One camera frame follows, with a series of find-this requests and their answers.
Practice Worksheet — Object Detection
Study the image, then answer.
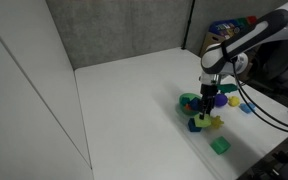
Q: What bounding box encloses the yellow spiky star toy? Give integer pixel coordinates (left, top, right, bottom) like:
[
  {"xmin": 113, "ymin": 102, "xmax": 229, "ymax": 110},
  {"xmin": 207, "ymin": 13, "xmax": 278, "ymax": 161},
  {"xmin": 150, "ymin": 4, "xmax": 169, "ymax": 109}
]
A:
[{"xmin": 209, "ymin": 115, "xmax": 225, "ymax": 131}]

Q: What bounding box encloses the green foam cube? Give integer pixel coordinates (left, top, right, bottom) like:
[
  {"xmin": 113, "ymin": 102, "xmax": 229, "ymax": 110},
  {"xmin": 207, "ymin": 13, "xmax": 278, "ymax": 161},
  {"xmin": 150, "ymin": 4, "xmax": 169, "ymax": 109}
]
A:
[{"xmin": 210, "ymin": 135, "xmax": 232, "ymax": 156}]

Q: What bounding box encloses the yellow knobby toy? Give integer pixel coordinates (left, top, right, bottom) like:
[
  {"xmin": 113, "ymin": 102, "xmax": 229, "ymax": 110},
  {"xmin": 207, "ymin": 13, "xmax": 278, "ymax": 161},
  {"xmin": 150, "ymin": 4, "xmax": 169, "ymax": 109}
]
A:
[{"xmin": 227, "ymin": 95, "xmax": 241, "ymax": 108}]

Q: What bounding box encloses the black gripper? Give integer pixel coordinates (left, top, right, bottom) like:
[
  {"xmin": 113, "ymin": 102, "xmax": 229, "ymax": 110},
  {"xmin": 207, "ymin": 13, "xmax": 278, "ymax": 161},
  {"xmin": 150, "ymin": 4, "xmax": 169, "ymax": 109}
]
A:
[{"xmin": 198, "ymin": 83, "xmax": 218, "ymax": 121}]

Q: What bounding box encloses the light blue foam toy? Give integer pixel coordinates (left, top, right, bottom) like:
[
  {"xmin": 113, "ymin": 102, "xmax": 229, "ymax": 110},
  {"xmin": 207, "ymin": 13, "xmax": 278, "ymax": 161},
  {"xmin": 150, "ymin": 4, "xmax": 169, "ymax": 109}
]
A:
[{"xmin": 239, "ymin": 102, "xmax": 257, "ymax": 115}]

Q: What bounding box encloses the yellow-green foam block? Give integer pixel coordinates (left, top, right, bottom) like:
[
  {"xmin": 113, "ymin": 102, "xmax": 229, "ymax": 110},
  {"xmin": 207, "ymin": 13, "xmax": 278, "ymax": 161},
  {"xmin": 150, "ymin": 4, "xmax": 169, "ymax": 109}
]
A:
[{"xmin": 193, "ymin": 113, "xmax": 213, "ymax": 129}]

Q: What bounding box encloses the green bowl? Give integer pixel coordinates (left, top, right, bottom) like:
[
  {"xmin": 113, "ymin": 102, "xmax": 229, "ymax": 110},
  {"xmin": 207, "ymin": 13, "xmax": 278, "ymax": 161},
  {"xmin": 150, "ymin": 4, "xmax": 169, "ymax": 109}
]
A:
[{"xmin": 178, "ymin": 92, "xmax": 204, "ymax": 117}]

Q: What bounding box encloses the dark blue hexagonal block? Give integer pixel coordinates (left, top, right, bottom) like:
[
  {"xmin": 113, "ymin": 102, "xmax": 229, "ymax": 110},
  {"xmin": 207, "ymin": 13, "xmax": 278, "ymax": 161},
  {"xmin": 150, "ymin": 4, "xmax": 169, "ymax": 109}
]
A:
[{"xmin": 187, "ymin": 117, "xmax": 203, "ymax": 133}]

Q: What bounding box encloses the blue foam block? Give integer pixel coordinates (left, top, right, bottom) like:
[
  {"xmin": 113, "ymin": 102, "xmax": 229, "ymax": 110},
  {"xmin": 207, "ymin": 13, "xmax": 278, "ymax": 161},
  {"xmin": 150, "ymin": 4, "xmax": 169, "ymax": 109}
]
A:
[{"xmin": 189, "ymin": 97, "xmax": 202, "ymax": 112}]

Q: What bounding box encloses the toy shelf with coloured bins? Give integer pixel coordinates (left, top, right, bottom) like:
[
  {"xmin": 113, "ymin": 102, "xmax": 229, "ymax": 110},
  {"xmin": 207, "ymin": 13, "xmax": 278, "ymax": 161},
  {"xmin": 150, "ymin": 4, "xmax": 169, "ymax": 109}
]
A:
[{"xmin": 199, "ymin": 15, "xmax": 262, "ymax": 59}]

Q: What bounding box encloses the teal foam block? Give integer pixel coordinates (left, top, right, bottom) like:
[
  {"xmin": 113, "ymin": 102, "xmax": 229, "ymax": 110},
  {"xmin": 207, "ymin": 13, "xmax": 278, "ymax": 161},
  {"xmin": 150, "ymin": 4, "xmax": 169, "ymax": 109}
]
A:
[{"xmin": 179, "ymin": 96, "xmax": 191, "ymax": 106}]

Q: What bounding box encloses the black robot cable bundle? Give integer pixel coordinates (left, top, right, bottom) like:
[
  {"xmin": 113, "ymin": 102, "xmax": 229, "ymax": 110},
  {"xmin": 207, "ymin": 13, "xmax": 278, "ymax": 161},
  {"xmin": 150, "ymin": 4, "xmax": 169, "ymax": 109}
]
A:
[{"xmin": 221, "ymin": 43, "xmax": 288, "ymax": 136}]

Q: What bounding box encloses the black stand pole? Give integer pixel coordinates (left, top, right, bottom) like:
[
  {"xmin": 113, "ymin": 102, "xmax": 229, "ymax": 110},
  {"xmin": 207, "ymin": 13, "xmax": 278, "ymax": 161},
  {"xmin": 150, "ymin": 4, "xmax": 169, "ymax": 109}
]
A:
[{"xmin": 180, "ymin": 0, "xmax": 196, "ymax": 51}]

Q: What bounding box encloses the purple ball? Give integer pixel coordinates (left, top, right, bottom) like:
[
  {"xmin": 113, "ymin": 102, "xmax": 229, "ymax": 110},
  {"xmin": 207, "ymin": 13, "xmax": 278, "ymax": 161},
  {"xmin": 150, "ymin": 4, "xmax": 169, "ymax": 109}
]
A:
[{"xmin": 214, "ymin": 93, "xmax": 229, "ymax": 108}]

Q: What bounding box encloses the gray office chair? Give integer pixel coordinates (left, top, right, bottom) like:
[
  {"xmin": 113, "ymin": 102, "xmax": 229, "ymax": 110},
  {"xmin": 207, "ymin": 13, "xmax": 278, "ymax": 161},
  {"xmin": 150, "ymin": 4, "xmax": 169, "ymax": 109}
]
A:
[{"xmin": 247, "ymin": 38, "xmax": 288, "ymax": 93}]

